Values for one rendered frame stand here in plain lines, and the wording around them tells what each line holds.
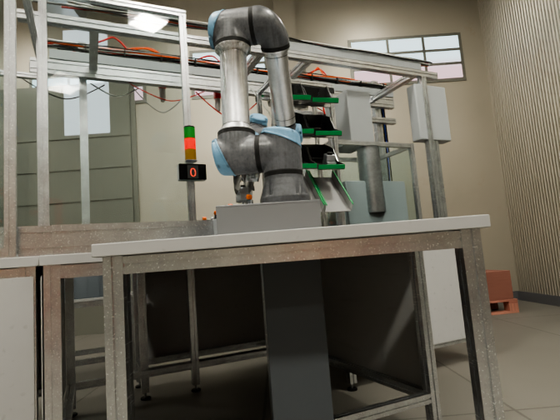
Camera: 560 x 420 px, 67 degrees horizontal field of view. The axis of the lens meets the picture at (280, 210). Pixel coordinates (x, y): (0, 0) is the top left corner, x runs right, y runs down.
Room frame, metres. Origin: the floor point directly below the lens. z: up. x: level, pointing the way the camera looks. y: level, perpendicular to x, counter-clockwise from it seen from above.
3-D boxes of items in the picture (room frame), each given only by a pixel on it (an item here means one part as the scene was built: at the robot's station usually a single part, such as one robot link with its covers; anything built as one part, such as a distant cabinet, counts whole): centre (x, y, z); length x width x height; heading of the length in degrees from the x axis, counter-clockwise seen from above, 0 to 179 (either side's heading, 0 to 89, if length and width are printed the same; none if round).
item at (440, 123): (3.05, -1.16, 1.42); 0.30 x 0.09 x 1.13; 115
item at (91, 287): (3.41, 1.58, 0.73); 0.62 x 0.42 x 0.23; 115
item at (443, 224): (1.30, -0.02, 0.84); 0.90 x 0.70 x 0.03; 91
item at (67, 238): (1.56, 0.34, 0.91); 0.89 x 0.06 x 0.11; 115
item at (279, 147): (1.24, -0.01, 1.12); 0.13 x 0.12 x 0.14; 83
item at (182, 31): (1.87, 0.39, 1.46); 0.03 x 0.03 x 1.00; 25
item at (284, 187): (1.25, -0.02, 1.00); 0.15 x 0.15 x 0.10
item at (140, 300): (3.32, 0.02, 0.43); 2.20 x 0.38 x 0.86; 115
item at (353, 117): (2.98, -0.58, 1.50); 0.38 x 0.21 x 0.88; 25
